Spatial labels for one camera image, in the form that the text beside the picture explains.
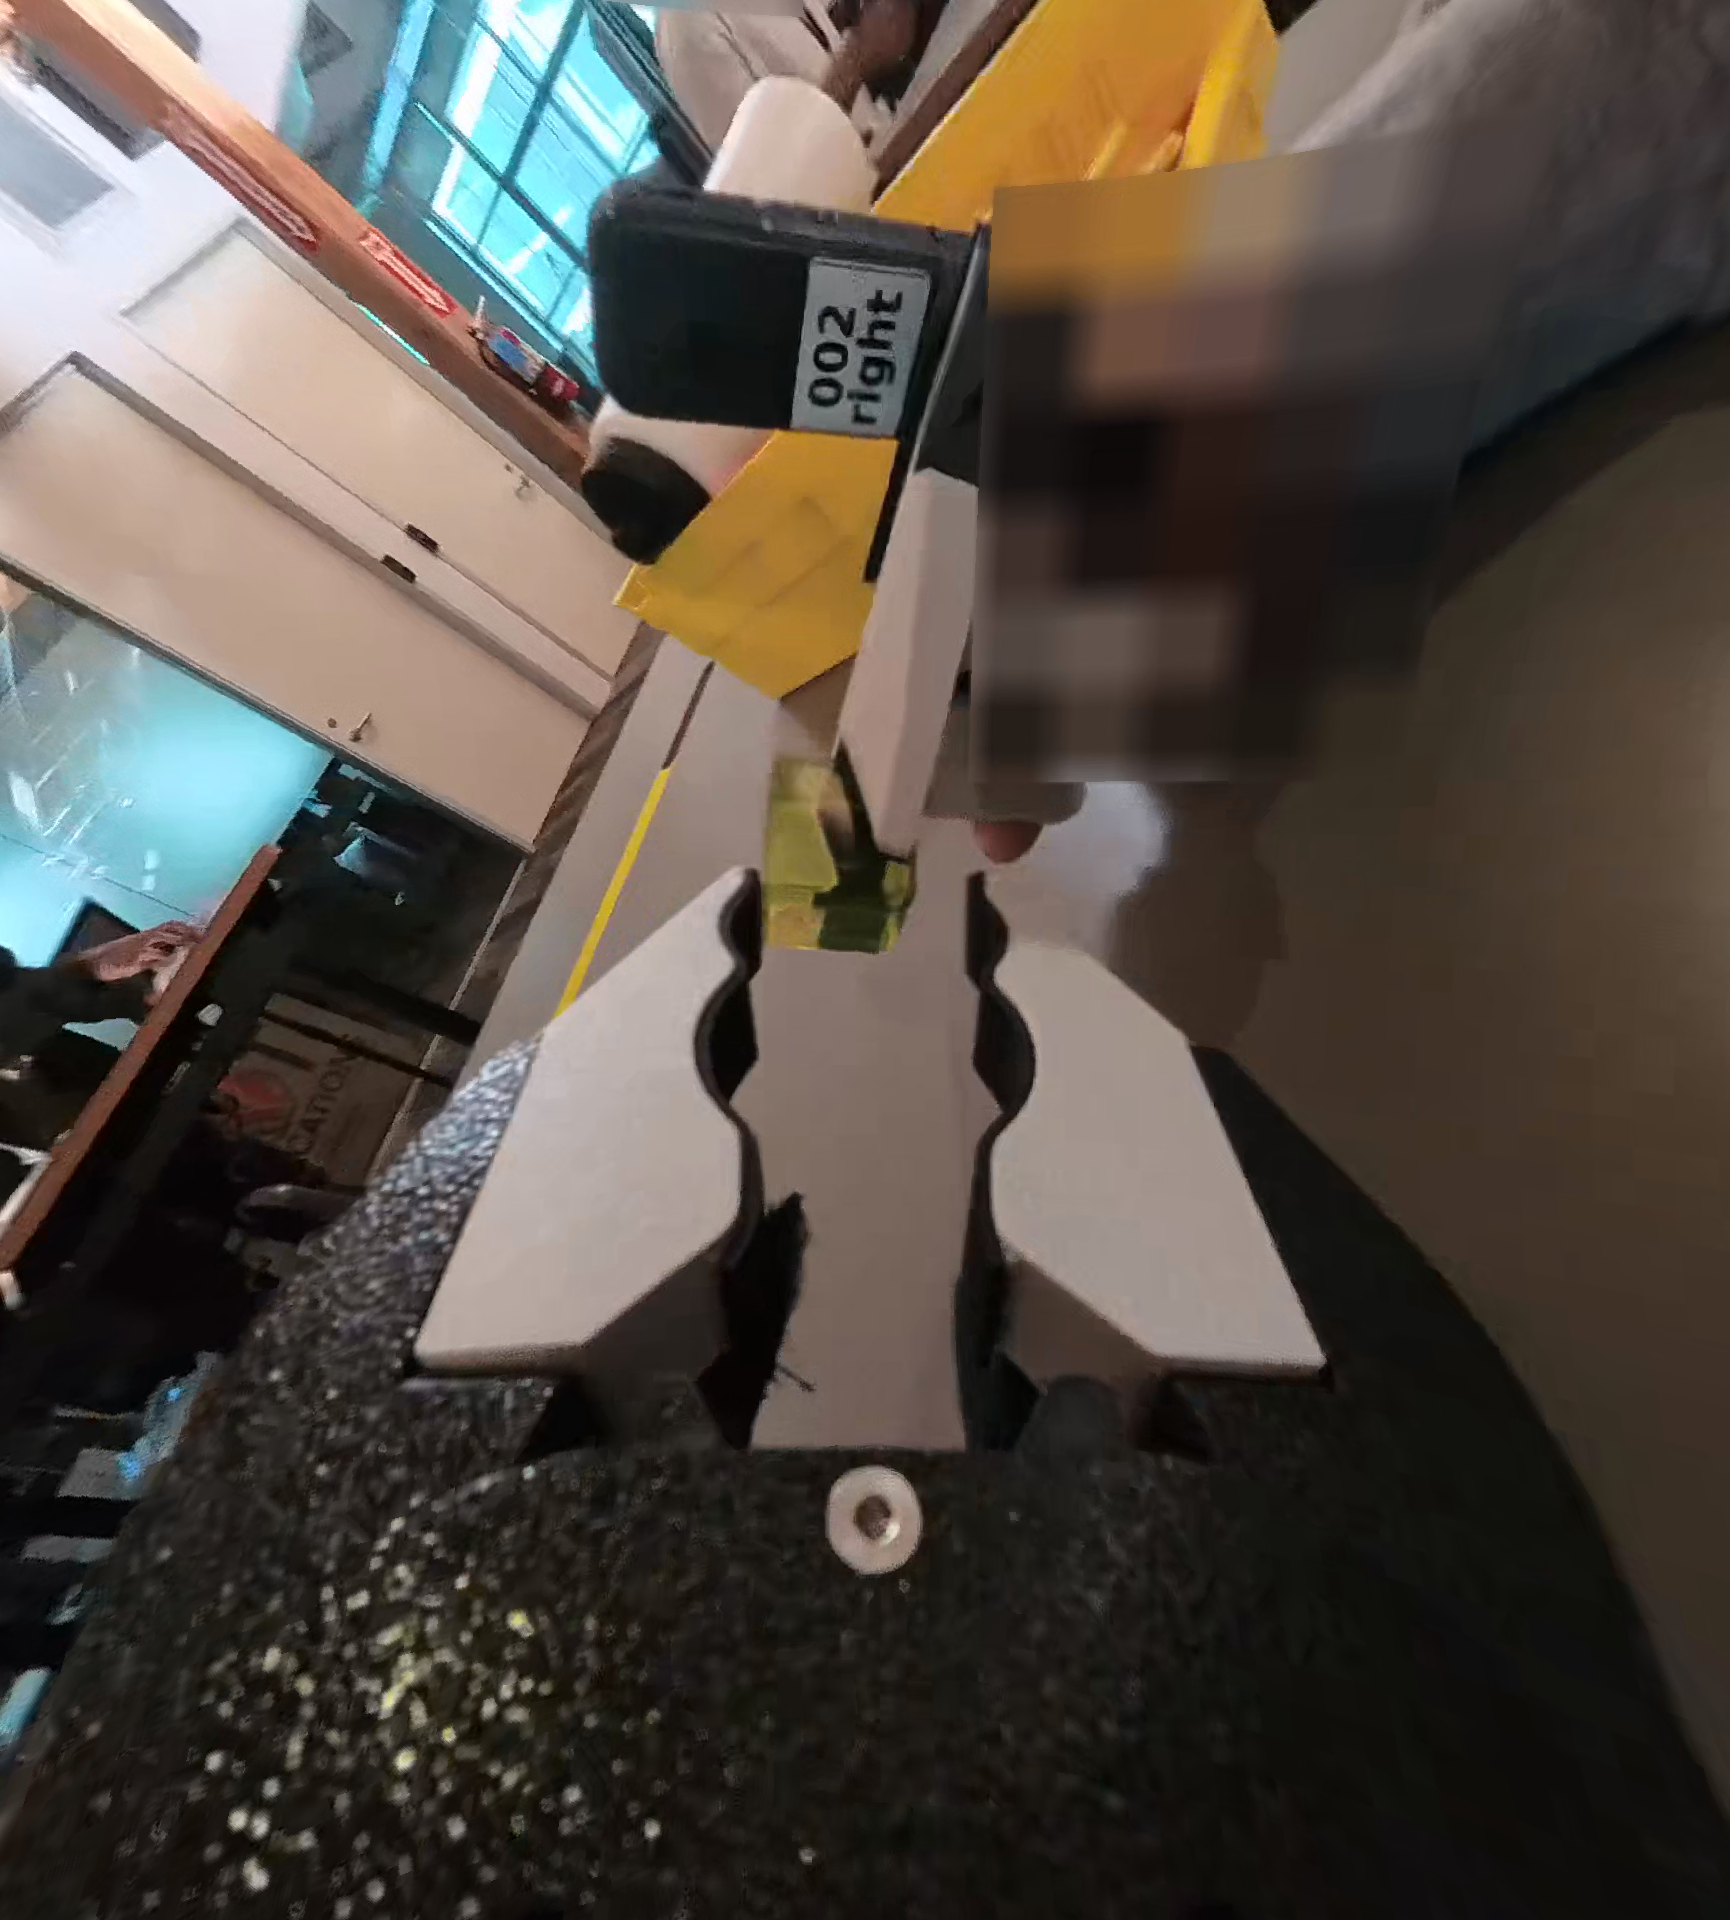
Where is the black wall speaker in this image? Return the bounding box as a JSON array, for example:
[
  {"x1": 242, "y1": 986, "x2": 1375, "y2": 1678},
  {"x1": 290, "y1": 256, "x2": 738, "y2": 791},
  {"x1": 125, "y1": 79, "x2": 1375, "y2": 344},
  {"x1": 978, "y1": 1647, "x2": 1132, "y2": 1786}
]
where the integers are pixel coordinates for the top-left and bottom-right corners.
[{"x1": 23, "y1": 0, "x2": 203, "y2": 159}]

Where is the white bottle black cap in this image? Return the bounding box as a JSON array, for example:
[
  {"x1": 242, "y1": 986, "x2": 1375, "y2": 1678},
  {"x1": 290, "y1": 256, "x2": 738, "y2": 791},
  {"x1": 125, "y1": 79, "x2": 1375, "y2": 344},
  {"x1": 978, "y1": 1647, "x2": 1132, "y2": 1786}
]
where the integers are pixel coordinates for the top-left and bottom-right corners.
[{"x1": 580, "y1": 75, "x2": 877, "y2": 566}]

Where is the brown cardboard box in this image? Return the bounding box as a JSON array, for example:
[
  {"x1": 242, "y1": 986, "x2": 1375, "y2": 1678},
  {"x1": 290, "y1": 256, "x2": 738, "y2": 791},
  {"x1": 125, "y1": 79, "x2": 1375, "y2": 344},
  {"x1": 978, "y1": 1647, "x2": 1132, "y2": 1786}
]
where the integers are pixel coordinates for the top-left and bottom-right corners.
[{"x1": 204, "y1": 1036, "x2": 388, "y2": 1191}]

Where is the translucent green yellow block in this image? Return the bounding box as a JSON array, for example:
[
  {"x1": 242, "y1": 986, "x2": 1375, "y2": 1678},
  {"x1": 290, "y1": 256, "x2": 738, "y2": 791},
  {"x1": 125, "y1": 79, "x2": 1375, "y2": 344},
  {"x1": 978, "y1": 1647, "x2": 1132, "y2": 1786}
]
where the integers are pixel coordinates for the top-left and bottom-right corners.
[{"x1": 764, "y1": 754, "x2": 922, "y2": 956}]

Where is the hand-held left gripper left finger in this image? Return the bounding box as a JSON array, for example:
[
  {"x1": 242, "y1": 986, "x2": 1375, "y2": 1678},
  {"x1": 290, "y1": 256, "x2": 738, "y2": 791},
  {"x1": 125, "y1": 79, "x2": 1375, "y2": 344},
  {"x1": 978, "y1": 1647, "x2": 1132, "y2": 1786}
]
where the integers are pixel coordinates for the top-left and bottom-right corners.
[{"x1": 416, "y1": 867, "x2": 806, "y2": 1448}]

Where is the white door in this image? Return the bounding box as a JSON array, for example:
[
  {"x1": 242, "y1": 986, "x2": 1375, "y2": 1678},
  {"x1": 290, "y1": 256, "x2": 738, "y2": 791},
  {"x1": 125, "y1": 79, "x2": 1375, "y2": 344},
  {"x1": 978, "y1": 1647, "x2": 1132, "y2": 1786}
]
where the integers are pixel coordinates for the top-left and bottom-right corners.
[
  {"x1": 120, "y1": 215, "x2": 645, "y2": 680},
  {"x1": 0, "y1": 350, "x2": 614, "y2": 853}
]

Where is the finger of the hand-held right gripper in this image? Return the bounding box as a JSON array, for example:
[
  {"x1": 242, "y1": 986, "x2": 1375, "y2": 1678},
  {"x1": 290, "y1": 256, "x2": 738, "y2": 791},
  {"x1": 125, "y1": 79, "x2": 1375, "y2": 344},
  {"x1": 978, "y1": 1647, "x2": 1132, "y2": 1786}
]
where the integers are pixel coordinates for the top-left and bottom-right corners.
[
  {"x1": 832, "y1": 440, "x2": 979, "y2": 860},
  {"x1": 924, "y1": 780, "x2": 1089, "y2": 829}
]

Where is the person's right forearm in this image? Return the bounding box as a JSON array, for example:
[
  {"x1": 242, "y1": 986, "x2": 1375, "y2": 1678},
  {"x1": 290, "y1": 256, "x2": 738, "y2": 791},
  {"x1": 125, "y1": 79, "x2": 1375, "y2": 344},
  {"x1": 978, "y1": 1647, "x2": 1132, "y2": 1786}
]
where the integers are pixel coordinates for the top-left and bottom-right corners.
[{"x1": 1268, "y1": 0, "x2": 1730, "y2": 454}]

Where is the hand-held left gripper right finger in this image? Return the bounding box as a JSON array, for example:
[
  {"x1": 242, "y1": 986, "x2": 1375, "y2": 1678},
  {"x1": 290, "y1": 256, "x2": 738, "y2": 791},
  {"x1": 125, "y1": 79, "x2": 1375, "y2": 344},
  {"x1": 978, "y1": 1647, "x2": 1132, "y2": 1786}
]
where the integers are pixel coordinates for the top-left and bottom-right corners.
[{"x1": 964, "y1": 874, "x2": 1329, "y2": 1448}]

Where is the wooden post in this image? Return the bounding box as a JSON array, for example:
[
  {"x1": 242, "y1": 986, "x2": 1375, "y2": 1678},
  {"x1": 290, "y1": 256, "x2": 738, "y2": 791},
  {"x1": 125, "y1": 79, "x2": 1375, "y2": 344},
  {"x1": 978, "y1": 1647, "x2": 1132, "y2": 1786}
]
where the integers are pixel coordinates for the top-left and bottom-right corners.
[{"x1": 12, "y1": 0, "x2": 601, "y2": 485}]

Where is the red fire extinguisher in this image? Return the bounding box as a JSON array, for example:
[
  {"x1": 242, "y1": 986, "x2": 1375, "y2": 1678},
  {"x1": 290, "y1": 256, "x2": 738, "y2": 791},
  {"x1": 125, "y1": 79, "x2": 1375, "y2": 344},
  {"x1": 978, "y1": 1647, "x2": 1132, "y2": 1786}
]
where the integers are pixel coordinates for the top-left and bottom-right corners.
[{"x1": 475, "y1": 305, "x2": 585, "y2": 403}]

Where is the yellow plastic bin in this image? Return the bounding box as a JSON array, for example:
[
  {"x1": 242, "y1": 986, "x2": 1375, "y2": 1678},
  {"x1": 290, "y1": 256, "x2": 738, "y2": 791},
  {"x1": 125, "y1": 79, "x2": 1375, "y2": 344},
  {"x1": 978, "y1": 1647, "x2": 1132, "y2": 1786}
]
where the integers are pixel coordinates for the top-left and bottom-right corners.
[
  {"x1": 608, "y1": 0, "x2": 1280, "y2": 620},
  {"x1": 686, "y1": 570, "x2": 884, "y2": 702},
  {"x1": 653, "y1": 510, "x2": 895, "y2": 664}
]

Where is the yellow tape strip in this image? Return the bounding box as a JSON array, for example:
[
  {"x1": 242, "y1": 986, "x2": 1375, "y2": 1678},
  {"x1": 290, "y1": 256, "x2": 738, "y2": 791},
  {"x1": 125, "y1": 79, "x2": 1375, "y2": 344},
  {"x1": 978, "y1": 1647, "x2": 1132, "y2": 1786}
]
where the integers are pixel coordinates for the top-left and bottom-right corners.
[{"x1": 555, "y1": 766, "x2": 679, "y2": 1024}]

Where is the red vertical sign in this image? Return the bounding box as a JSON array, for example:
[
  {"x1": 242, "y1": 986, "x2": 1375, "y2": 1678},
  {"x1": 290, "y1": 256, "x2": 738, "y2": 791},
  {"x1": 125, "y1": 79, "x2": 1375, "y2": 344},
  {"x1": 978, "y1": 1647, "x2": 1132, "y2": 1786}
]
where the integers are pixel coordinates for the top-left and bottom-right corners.
[
  {"x1": 361, "y1": 234, "x2": 454, "y2": 319},
  {"x1": 165, "y1": 104, "x2": 323, "y2": 252}
]

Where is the wooden table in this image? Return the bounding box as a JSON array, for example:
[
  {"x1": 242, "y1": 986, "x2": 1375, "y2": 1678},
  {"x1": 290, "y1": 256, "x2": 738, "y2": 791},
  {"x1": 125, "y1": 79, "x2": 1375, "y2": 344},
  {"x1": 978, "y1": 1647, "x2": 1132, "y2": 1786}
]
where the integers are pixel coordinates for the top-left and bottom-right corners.
[{"x1": 0, "y1": 847, "x2": 284, "y2": 1429}]

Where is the wall vent grille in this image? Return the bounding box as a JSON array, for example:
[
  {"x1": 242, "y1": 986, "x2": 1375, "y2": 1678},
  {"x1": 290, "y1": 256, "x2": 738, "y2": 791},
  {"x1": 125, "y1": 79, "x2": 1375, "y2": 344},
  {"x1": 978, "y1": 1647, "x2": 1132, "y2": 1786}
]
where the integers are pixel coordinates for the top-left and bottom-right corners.
[{"x1": 0, "y1": 75, "x2": 117, "y2": 235}]

